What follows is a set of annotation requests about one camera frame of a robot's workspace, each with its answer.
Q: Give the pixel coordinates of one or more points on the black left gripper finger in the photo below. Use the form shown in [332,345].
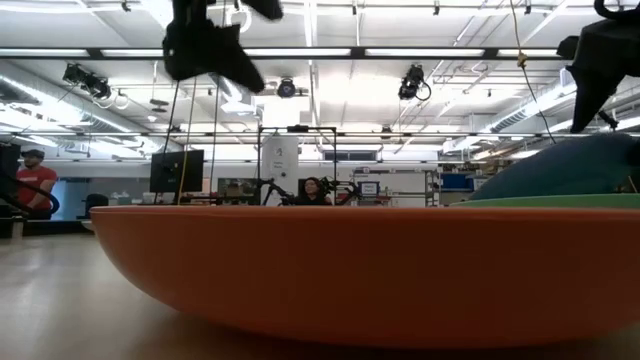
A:
[242,65]
[267,7]

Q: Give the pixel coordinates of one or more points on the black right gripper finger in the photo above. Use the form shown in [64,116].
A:
[569,47]
[590,95]

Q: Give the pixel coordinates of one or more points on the dark teal plastic plate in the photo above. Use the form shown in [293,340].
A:
[560,170]

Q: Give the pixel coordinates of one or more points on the green plastic plate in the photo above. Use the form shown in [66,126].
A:
[575,201]

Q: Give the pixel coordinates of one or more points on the background black robot arm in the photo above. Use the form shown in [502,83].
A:
[350,192]
[274,189]

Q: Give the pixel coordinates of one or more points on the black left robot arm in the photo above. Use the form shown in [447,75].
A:
[192,10]

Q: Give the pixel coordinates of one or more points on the black tripod stand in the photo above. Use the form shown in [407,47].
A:
[607,119]

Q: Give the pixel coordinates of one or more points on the white column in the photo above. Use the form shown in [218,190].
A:
[280,155]

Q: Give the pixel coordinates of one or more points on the black computer monitor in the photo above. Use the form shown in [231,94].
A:
[196,170]

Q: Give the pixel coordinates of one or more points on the person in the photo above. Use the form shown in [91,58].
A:
[35,182]
[312,192]

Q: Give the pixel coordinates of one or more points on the blue storage bin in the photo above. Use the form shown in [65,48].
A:
[455,182]

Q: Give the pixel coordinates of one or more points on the white framed sign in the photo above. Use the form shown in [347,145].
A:
[369,188]

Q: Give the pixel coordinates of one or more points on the black box-shaped device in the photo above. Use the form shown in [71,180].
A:
[9,165]

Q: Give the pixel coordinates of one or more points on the black light bar frame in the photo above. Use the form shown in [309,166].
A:
[357,52]

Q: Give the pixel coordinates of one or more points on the black camera cluster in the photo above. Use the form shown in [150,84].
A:
[92,85]

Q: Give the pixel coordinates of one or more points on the black hanging camera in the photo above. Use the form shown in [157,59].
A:
[411,82]

